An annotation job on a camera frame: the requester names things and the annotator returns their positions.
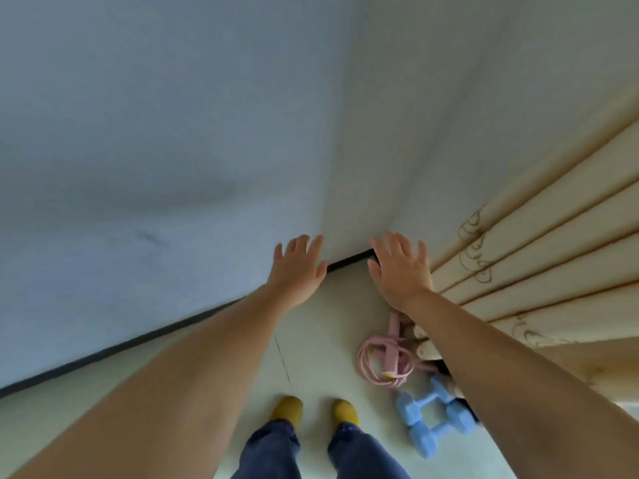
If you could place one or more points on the person's right middle finger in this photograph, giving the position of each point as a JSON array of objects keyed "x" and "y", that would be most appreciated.
[{"x": 393, "y": 244}]

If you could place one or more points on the light blue dumbbell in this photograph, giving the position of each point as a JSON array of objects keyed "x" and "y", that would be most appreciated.
[
  {"x": 442, "y": 431},
  {"x": 423, "y": 398}
]

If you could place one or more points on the person's left forearm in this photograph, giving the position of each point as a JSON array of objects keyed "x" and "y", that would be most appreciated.
[{"x": 164, "y": 394}]

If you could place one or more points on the person's left little finger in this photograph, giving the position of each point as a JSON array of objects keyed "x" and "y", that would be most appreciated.
[{"x": 278, "y": 252}]

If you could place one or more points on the person's right thumb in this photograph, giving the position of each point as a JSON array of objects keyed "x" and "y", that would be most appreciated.
[{"x": 374, "y": 270}]

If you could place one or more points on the person's right little finger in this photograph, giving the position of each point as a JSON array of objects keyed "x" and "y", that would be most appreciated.
[{"x": 423, "y": 253}]

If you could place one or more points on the person's left middle finger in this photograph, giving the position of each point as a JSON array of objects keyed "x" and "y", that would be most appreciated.
[{"x": 302, "y": 244}]

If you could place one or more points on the beige patterned curtain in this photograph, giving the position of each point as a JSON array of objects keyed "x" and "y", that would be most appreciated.
[{"x": 559, "y": 254}]

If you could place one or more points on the person's yellow shoe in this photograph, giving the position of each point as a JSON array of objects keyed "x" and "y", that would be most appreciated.
[
  {"x": 345, "y": 412},
  {"x": 287, "y": 410}
]

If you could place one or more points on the black baseboard strip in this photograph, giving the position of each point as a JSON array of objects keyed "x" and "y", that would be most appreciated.
[{"x": 149, "y": 334}]

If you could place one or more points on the person's left yellow shoe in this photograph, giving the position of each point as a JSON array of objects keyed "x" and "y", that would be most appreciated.
[{"x": 287, "y": 410}]

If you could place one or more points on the person's jeans leg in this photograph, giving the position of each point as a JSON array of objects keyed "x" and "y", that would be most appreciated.
[
  {"x": 269, "y": 451},
  {"x": 362, "y": 453}
]

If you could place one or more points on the person's right forearm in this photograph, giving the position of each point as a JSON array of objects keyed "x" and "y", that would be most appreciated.
[{"x": 519, "y": 394}]

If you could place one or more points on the person's right jeans leg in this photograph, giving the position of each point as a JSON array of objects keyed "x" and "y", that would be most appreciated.
[{"x": 362, "y": 453}]

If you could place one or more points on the person's right hand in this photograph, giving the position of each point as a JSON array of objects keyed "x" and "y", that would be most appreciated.
[{"x": 401, "y": 276}]

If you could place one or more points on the person's left hand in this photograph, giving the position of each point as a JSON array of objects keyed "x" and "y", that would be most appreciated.
[{"x": 295, "y": 276}]

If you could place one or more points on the person's left thumb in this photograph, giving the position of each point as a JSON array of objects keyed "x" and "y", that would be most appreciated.
[{"x": 322, "y": 270}]

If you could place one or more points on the person's right yellow shoe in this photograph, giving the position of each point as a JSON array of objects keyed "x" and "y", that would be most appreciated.
[{"x": 345, "y": 412}]

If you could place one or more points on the person's left jeans leg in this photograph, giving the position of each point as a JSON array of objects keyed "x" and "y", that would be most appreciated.
[{"x": 269, "y": 451}]

